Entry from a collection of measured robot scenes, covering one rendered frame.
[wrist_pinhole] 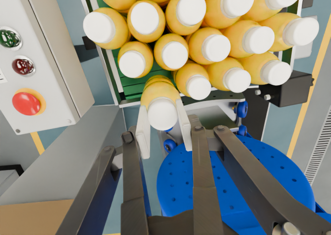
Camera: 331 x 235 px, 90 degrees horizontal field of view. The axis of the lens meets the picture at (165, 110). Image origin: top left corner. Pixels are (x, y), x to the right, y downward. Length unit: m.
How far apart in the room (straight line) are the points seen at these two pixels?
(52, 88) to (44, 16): 0.11
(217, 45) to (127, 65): 0.14
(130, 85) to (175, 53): 0.23
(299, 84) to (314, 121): 1.71
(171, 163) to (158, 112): 0.22
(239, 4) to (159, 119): 0.20
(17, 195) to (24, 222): 0.28
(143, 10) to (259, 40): 0.18
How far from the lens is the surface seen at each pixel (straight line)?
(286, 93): 0.47
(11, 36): 0.29
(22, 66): 0.29
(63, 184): 0.82
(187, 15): 0.27
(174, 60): 0.27
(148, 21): 0.27
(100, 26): 0.28
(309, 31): 0.35
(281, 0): 0.32
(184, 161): 0.41
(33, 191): 0.85
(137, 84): 0.46
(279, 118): 1.92
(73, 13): 1.46
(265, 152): 0.43
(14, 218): 0.64
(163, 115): 0.21
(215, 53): 0.28
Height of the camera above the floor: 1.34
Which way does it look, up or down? 66 degrees down
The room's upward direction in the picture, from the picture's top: 171 degrees clockwise
